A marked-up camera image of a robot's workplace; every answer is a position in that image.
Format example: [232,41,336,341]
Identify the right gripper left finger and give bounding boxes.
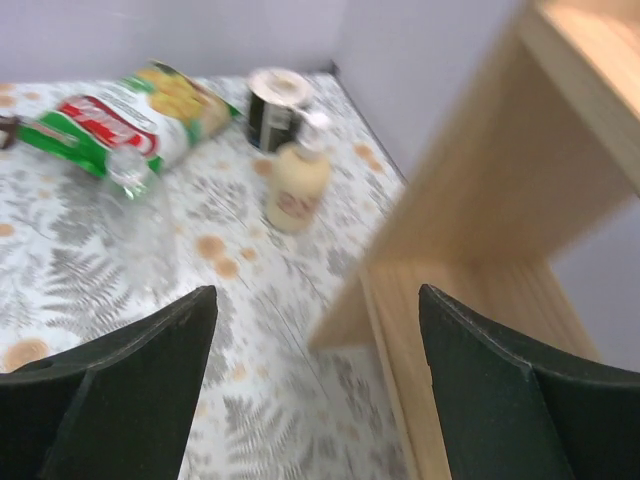
[1,286,218,479]

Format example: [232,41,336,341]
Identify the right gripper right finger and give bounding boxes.
[419,284,639,479]

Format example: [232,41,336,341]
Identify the clear plastic bottle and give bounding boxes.
[98,145,176,291]

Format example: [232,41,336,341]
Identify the beige pump soap bottle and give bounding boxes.
[266,111,331,233]

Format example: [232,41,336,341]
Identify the floral patterned table mat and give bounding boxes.
[1,73,408,479]

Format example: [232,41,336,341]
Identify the wooden two-tier shelf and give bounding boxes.
[309,1,639,479]

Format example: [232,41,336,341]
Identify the green Chuba cassava chips bag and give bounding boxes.
[18,61,239,177]

